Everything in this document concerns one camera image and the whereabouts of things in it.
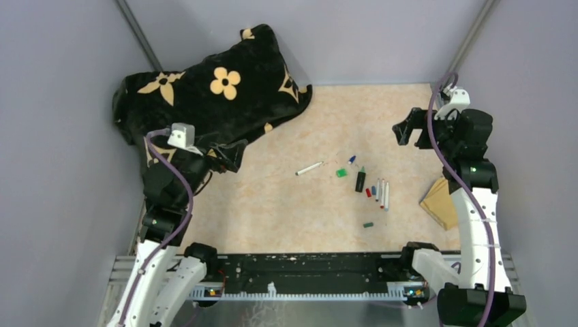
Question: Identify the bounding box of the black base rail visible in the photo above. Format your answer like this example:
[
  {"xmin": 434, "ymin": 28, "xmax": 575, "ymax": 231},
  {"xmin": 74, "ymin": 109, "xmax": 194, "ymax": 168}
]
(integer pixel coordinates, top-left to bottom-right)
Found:
[{"xmin": 194, "ymin": 252, "xmax": 433, "ymax": 300}]

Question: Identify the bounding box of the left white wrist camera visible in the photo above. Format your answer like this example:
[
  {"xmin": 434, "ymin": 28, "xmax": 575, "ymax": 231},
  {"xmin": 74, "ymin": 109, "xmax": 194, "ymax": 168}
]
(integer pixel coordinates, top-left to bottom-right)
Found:
[{"xmin": 167, "ymin": 123, "xmax": 195, "ymax": 150}]

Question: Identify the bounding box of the black green highlighter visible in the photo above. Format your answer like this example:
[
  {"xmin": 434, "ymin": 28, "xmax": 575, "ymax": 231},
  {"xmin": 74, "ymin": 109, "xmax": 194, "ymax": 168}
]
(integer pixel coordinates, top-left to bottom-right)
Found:
[{"xmin": 354, "ymin": 166, "xmax": 366, "ymax": 193}]

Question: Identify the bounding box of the grey cable duct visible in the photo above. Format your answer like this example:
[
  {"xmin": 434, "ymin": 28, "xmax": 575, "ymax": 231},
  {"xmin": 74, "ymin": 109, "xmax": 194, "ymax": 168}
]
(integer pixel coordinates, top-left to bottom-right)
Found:
[{"xmin": 188, "ymin": 288, "xmax": 408, "ymax": 302}]

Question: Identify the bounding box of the white green-tip pen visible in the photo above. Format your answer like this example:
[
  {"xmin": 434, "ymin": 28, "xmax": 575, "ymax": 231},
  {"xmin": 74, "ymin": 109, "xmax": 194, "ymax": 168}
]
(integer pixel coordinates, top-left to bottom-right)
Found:
[{"xmin": 295, "ymin": 161, "xmax": 324, "ymax": 176}]

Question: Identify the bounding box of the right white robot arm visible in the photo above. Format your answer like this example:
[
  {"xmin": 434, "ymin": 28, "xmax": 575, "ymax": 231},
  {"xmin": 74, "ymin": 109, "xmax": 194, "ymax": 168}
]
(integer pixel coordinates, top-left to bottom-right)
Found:
[{"xmin": 393, "ymin": 108, "xmax": 527, "ymax": 326}]

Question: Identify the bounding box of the white light-blue pen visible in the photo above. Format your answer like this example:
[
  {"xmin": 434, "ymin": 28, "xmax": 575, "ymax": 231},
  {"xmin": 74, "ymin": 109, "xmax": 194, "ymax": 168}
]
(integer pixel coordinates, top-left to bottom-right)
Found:
[{"xmin": 384, "ymin": 182, "xmax": 390, "ymax": 211}]

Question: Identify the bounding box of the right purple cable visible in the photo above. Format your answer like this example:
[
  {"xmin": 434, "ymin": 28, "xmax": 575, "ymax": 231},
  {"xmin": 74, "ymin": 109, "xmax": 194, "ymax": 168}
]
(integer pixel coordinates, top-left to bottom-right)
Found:
[{"xmin": 426, "ymin": 72, "xmax": 497, "ymax": 327}]

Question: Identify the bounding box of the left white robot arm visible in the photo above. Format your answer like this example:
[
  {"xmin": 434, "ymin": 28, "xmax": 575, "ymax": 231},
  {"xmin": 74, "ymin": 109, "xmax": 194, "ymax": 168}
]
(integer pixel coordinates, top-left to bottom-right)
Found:
[{"xmin": 108, "ymin": 135, "xmax": 219, "ymax": 326}]

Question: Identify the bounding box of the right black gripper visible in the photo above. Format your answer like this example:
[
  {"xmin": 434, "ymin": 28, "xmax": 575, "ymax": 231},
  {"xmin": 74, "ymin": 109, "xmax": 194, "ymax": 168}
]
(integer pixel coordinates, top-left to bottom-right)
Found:
[{"xmin": 393, "ymin": 107, "xmax": 461, "ymax": 158}]

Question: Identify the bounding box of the bright green square cap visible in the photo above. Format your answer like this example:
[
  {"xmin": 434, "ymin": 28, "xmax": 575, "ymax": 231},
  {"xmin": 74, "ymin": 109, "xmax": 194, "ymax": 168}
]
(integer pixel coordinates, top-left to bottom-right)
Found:
[{"xmin": 335, "ymin": 168, "xmax": 348, "ymax": 178}]

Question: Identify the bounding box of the black floral plush blanket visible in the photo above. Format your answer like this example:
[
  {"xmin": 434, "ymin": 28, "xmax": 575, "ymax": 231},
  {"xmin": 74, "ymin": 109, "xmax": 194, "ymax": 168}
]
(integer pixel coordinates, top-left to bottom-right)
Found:
[{"xmin": 112, "ymin": 23, "xmax": 314, "ymax": 208}]

